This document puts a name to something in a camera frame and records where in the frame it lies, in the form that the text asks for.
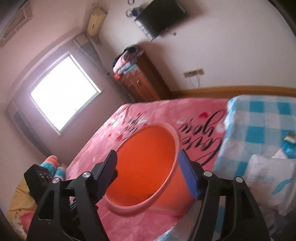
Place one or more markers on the folded clothes pile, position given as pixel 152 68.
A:
pixel 126 59

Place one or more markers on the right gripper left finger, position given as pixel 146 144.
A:
pixel 67 209

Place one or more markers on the wall power outlet strip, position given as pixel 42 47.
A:
pixel 192 73

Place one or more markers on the bright window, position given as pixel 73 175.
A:
pixel 63 91

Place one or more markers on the wall mounted black television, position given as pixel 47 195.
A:
pixel 159 16

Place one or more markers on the grey window curtain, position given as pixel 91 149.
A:
pixel 85 44

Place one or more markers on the wall air conditioner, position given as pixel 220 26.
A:
pixel 97 18

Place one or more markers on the orange plastic trash bucket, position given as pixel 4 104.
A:
pixel 149 176

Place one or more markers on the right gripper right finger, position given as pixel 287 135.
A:
pixel 228 209

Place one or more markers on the colourful pillow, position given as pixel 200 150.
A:
pixel 55 168

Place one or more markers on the pink heart bed blanket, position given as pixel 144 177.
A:
pixel 128 119

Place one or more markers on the blue checkered plastic tablecloth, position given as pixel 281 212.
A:
pixel 254 124

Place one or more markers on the brown wooden cabinet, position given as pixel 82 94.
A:
pixel 143 81

